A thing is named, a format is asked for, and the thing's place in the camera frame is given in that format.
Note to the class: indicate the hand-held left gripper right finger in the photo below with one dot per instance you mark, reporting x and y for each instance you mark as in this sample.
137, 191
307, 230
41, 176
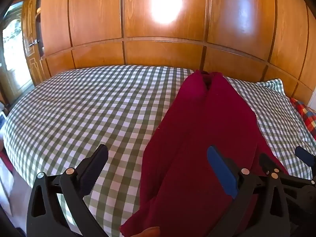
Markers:
222, 172

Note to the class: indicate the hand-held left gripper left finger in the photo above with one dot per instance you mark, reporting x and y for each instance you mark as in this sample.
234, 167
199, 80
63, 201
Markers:
95, 170

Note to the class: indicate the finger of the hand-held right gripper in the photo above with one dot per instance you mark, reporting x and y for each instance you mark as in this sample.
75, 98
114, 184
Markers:
305, 156
267, 163

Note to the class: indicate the maroon sweater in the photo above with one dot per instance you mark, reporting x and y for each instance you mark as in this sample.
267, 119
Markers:
192, 128

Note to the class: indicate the multicoloured checked pillow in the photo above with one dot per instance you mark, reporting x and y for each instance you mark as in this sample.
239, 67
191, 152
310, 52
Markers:
306, 114

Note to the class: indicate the green checked bed sheet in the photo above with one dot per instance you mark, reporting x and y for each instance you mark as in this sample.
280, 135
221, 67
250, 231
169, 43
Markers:
86, 103

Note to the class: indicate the window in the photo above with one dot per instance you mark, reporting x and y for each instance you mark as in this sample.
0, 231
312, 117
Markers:
13, 54

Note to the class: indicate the wooden panel headboard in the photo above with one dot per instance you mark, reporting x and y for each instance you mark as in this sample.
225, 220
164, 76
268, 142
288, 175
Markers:
98, 17

